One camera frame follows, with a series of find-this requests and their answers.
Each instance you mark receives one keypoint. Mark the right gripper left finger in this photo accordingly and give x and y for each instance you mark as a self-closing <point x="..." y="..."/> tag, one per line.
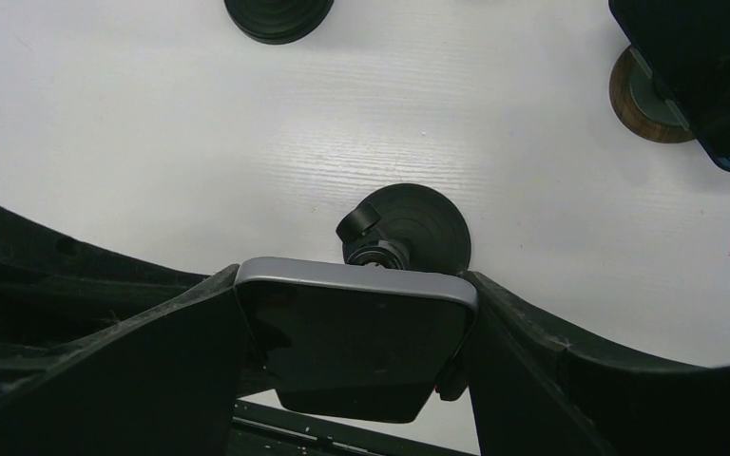
<point x="103" y="354"/>

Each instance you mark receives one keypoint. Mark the silver black phone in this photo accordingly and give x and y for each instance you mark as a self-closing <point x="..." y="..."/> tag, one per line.
<point x="356" y="342"/>

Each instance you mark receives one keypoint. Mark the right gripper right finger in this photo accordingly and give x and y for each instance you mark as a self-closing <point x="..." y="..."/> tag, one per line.
<point x="541" y="385"/>

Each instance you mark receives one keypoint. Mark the dark blue phone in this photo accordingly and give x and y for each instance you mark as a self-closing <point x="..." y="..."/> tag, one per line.
<point x="687" y="46"/>

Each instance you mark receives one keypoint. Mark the wooden base phone stand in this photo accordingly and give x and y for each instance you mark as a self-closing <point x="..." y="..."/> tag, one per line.
<point x="638" y="100"/>

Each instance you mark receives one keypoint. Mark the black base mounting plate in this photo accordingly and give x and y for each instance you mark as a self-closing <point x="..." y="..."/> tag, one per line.
<point x="262" y="430"/>

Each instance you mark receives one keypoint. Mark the black phone stand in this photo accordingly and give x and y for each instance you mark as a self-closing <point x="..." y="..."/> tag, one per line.
<point x="277" y="22"/>
<point x="407" y="226"/>

